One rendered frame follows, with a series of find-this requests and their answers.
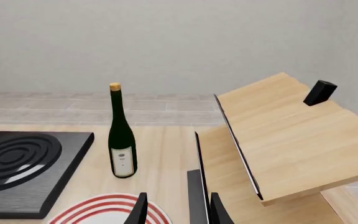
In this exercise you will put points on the white plate with red rings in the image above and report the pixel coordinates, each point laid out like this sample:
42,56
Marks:
101,211

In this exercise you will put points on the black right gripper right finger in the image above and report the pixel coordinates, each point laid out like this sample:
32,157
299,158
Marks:
218,213

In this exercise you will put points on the flat black stove plate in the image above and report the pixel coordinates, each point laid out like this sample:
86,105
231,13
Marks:
26,163

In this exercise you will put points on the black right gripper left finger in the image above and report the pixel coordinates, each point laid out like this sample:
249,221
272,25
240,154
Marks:
139,212

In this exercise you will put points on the pale wooden wine rack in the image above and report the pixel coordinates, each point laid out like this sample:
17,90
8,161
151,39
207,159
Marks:
291,144

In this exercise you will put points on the dark green wine bottle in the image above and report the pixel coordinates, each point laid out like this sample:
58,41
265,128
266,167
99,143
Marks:
122,137

